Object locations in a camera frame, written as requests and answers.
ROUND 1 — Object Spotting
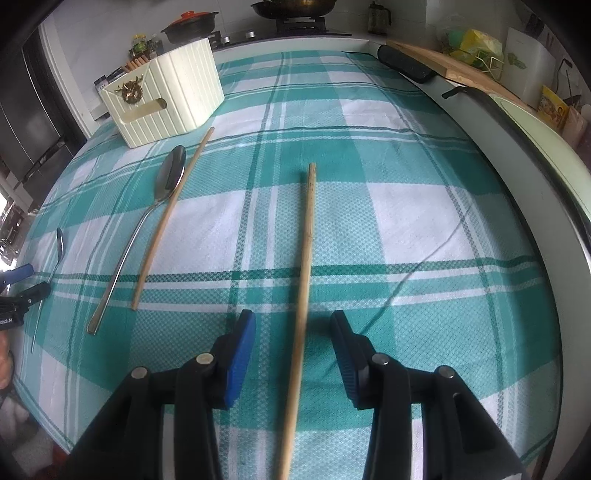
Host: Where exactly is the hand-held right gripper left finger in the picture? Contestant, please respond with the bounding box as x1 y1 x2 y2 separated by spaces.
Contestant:
69 309 257 480

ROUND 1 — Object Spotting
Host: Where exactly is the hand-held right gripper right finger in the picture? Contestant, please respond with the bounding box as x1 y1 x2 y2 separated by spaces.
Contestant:
330 310 527 480

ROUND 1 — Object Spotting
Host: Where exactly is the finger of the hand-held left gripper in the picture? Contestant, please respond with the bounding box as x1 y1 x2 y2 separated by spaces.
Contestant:
0 281 51 317
0 263 35 286

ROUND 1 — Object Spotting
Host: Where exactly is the steel spoon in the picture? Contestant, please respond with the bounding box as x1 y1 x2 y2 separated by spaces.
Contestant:
87 144 187 335
30 227 65 354

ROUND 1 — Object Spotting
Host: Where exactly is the cream ribbed utensil holder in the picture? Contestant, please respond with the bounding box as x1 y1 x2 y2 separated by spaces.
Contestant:
99 38 225 149

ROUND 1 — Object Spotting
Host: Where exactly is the person's left hand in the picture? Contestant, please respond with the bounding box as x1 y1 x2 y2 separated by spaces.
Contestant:
0 331 16 391

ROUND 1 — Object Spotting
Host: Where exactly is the teal checked tablecloth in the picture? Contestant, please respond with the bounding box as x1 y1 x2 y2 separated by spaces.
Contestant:
11 48 564 480

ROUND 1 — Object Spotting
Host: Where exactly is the dark grey refrigerator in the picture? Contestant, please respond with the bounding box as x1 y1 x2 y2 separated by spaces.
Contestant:
0 28 86 185

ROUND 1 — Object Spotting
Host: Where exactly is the black clay pot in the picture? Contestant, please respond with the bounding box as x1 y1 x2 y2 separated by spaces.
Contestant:
161 21 219 45

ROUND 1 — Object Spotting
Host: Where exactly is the pale green cutting board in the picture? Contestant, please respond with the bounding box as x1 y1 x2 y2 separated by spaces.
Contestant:
480 90 591 259

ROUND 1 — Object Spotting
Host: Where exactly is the black oblong pad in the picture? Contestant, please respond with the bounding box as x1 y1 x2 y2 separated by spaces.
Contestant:
378 45 437 85

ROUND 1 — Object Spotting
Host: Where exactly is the red pot lid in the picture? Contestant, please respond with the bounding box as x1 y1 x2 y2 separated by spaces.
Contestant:
167 11 219 29

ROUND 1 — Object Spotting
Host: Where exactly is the wooden cutting board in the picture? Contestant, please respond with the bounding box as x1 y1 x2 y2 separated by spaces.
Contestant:
387 39 539 114

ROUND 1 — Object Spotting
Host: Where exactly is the yellow snack packet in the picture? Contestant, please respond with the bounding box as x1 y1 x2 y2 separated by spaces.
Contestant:
538 85 570 134

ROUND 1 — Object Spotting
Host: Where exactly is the black gas stove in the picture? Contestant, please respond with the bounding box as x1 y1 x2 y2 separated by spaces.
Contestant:
210 16 354 47

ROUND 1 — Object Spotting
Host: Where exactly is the yellow plastic bag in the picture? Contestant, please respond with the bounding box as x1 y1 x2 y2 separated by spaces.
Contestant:
450 28 505 71

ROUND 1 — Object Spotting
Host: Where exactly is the black wok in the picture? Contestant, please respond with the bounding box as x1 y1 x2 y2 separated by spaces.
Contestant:
250 0 338 19

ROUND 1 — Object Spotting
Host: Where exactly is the glass jar with handle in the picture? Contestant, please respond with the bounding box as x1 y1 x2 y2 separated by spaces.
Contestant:
367 1 393 36

